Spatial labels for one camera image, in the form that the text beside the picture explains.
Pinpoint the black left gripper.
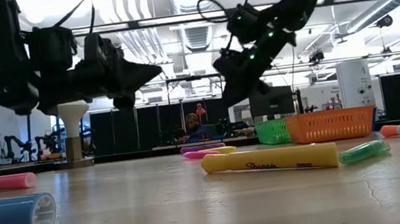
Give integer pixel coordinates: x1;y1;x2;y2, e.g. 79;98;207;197
28;24;168;121

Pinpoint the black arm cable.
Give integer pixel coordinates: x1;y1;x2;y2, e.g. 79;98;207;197
196;0;298;27
50;0;99;41

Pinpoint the person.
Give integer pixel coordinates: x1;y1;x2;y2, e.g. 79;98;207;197
175;110;214;145

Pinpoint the yellow Sharpie highlighter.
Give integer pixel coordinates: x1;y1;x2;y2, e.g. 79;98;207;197
200;138;341;184

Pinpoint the green highlighter cap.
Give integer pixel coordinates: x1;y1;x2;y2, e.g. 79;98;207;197
336;137;393;167

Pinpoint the blue plastic basket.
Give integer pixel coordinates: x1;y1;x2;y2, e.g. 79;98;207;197
370;106;380;132

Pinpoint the orange plastic basket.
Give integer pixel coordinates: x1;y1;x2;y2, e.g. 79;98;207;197
283;104;380;147

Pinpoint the black aluminium table frame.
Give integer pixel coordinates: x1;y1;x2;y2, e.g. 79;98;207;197
0;116;400;178

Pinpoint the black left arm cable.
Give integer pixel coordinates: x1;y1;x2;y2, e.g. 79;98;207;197
50;0;99;41

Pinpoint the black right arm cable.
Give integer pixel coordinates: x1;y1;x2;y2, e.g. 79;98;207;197
196;0;298;27

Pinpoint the white cylindrical column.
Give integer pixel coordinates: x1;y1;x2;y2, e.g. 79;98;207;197
334;58;376;111

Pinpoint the black overhead frame beam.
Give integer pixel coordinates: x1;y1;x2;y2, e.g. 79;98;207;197
0;0;380;47

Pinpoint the white mushroom-shaped lamp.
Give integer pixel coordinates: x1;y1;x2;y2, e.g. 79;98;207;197
48;98;97;171

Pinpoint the green plastic basket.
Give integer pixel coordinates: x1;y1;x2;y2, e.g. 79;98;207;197
254;117;292;148

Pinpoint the purple highlighter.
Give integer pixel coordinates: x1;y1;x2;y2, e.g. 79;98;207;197
179;141;227;156

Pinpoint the black computer monitor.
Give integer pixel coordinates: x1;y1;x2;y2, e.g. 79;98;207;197
247;82;297;119

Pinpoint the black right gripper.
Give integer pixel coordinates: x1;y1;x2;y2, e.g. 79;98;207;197
210;36;288;109

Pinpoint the black ceiling spotlight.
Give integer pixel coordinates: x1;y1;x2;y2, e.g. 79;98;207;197
375;14;395;29
307;49;327;65

